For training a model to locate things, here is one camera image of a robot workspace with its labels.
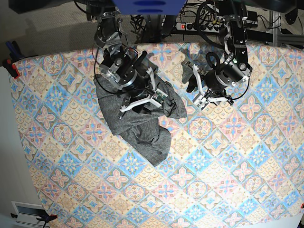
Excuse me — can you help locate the white wall vent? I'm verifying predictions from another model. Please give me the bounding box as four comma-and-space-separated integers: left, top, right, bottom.
11, 201, 47, 221

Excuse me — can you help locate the red black clamp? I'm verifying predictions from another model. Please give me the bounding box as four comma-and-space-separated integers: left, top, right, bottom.
10, 213, 57, 223
2, 59, 20, 79

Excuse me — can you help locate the aluminium frame post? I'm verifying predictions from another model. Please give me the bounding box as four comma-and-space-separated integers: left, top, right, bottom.
269, 11, 304, 47

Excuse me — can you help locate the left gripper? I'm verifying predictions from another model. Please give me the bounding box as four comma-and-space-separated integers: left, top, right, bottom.
186, 64, 234, 110

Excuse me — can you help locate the red black clamp lower left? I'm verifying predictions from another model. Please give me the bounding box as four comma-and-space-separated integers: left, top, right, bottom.
10, 213, 57, 223

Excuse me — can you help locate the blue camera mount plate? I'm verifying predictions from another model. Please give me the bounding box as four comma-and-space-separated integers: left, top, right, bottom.
113, 0, 186, 15

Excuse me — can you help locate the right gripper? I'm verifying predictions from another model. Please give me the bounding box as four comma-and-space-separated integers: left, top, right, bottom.
118, 67, 168, 119

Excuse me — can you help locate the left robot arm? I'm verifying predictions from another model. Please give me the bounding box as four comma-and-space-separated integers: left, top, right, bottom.
187, 17, 252, 110

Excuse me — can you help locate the red black clamp upper left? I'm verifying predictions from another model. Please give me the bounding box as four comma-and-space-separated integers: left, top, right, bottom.
2, 59, 20, 79

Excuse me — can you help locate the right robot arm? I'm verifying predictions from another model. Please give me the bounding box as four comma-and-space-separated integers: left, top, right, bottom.
95, 8, 168, 118

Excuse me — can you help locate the grey t-shirt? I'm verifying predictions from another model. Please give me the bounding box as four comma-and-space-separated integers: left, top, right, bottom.
93, 76, 187, 167

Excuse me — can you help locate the patterned tablecloth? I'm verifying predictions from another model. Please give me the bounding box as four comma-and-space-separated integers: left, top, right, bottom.
10, 43, 304, 228

